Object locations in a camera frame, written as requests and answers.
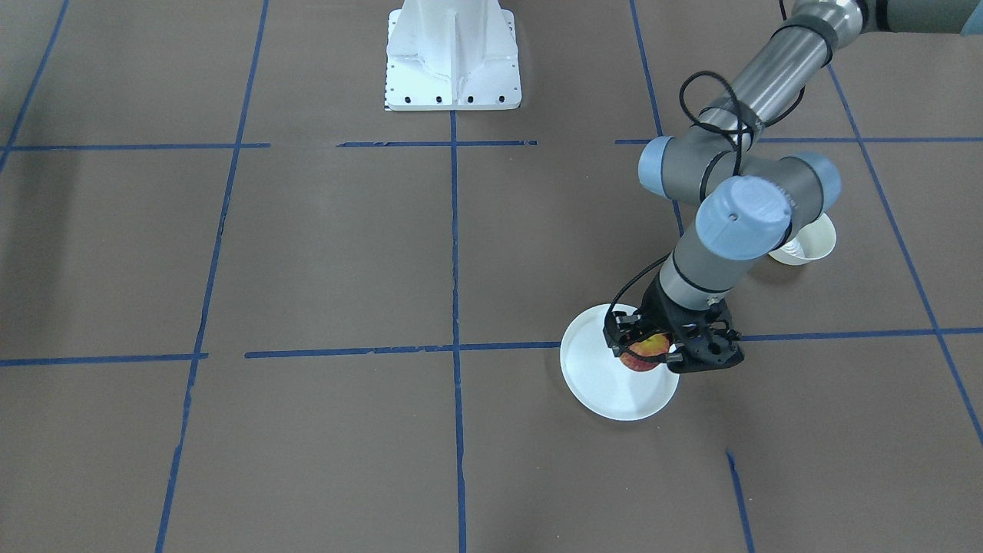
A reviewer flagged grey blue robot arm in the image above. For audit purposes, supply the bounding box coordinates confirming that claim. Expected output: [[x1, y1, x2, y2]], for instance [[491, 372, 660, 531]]
[[601, 1, 981, 374]]

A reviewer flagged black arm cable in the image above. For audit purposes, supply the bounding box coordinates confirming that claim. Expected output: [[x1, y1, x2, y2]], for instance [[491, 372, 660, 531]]
[[607, 71, 807, 339]]

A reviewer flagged white bowl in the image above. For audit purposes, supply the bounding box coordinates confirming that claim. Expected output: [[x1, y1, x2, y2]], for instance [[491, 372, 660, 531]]
[[768, 214, 838, 267]]

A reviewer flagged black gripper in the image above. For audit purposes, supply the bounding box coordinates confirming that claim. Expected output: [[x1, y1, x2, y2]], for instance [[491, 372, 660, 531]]
[[603, 279, 745, 374]]

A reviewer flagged red yellow apple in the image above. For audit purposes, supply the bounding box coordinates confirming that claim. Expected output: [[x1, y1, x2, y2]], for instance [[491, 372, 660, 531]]
[[617, 333, 673, 373]]

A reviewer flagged white round plate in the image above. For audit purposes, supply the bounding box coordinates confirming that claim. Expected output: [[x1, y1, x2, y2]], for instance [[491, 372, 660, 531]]
[[559, 304, 679, 422]]

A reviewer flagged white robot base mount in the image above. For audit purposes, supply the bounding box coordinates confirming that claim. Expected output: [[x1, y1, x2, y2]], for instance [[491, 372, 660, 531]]
[[384, 1, 523, 111]]

